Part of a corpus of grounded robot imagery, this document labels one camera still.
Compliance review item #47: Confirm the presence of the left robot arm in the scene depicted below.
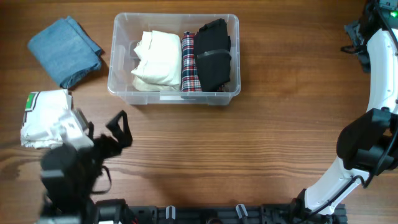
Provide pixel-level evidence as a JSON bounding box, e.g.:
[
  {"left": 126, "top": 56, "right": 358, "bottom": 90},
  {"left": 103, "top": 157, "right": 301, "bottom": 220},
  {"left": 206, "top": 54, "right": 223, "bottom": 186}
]
[{"left": 38, "top": 111, "right": 134, "bottom": 223}]

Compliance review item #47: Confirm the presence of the blue denim cloth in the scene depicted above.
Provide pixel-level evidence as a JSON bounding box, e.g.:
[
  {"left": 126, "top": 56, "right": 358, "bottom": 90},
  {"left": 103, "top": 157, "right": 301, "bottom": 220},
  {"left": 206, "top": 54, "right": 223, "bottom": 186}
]
[{"left": 27, "top": 16, "right": 102, "bottom": 89}]

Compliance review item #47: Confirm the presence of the red plaid shirt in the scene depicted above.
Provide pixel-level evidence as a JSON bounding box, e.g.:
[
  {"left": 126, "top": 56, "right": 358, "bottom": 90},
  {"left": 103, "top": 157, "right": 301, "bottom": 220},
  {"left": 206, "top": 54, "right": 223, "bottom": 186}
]
[{"left": 181, "top": 31, "right": 203, "bottom": 92}]

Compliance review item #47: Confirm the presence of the clear plastic storage bin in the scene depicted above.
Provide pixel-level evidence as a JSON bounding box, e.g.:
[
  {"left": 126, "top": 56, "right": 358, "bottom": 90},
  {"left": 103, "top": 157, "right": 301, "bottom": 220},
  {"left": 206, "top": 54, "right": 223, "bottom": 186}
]
[{"left": 108, "top": 12, "right": 241, "bottom": 106}]

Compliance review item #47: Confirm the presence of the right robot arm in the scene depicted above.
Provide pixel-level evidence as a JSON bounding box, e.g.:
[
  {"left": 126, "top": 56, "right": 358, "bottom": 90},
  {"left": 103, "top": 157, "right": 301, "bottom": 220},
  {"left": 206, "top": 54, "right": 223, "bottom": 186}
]
[{"left": 284, "top": 0, "right": 397, "bottom": 223}]

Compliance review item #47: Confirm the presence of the black right camera cable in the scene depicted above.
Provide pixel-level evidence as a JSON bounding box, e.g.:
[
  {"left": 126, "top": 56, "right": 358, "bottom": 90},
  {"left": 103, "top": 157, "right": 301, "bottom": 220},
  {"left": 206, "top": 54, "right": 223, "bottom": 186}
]
[{"left": 310, "top": 0, "right": 398, "bottom": 215}]

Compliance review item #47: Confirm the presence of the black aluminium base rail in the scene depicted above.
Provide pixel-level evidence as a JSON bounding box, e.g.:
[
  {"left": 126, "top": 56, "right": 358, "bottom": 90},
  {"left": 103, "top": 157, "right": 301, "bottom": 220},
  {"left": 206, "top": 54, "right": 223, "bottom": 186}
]
[{"left": 70, "top": 203, "right": 348, "bottom": 224}]

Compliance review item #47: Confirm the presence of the white printed t-shirt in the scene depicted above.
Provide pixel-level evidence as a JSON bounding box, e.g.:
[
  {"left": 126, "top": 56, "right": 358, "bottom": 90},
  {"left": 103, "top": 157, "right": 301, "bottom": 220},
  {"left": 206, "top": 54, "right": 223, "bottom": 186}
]
[{"left": 21, "top": 89, "right": 72, "bottom": 149}]

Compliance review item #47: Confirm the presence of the cream cloth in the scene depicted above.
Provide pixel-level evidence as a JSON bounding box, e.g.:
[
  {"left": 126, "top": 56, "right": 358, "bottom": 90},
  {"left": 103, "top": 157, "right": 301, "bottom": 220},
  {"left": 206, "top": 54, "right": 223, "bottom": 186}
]
[{"left": 131, "top": 30, "right": 182, "bottom": 91}]

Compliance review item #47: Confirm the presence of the black garment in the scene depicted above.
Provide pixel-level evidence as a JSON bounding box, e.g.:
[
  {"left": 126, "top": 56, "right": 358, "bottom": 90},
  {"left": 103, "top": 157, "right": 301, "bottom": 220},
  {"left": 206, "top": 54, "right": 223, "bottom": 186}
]
[{"left": 193, "top": 19, "right": 231, "bottom": 92}]

